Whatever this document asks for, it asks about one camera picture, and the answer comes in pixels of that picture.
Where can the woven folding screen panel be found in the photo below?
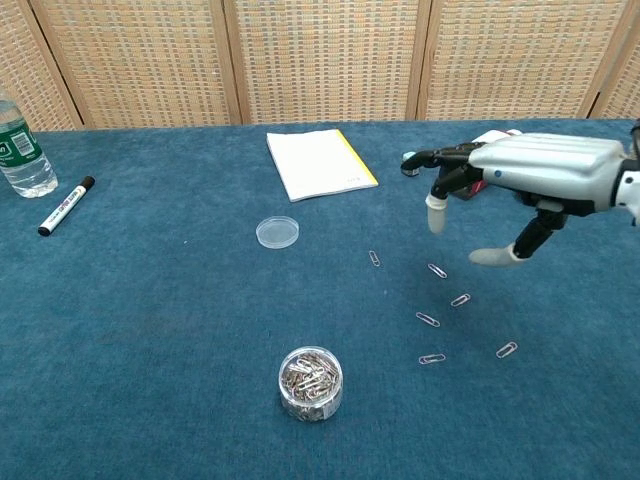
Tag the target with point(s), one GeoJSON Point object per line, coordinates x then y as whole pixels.
{"type": "Point", "coordinates": [325, 60]}
{"type": "Point", "coordinates": [135, 60]}
{"type": "Point", "coordinates": [625, 85]}
{"type": "Point", "coordinates": [25, 75]}
{"type": "Point", "coordinates": [520, 60]}

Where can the clear jar of paperclips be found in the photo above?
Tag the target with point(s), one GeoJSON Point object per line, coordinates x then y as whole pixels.
{"type": "Point", "coordinates": [311, 385]}

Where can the white notepad yellow spine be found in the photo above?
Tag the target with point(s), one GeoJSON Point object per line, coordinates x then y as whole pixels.
{"type": "Point", "coordinates": [317, 162]}

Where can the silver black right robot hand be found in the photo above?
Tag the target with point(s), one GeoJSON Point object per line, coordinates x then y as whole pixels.
{"type": "Point", "coordinates": [545, 165]}

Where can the clear round plastic lid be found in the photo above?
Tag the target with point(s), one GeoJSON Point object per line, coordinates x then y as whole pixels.
{"type": "Point", "coordinates": [278, 231]}

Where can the clear plastic water bottle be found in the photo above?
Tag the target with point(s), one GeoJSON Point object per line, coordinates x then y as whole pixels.
{"type": "Point", "coordinates": [22, 160]}

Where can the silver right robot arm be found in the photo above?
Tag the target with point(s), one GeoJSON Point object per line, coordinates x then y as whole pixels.
{"type": "Point", "coordinates": [631, 190]}

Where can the white black marker pen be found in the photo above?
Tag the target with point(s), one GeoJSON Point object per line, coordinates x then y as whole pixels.
{"type": "Point", "coordinates": [65, 206]}

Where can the silver paperclip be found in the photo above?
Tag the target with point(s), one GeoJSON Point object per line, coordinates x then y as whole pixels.
{"type": "Point", "coordinates": [374, 258]}
{"type": "Point", "coordinates": [460, 300]}
{"type": "Point", "coordinates": [506, 349]}
{"type": "Point", "coordinates": [432, 358]}
{"type": "Point", "coordinates": [437, 270]}
{"type": "Point", "coordinates": [428, 319]}

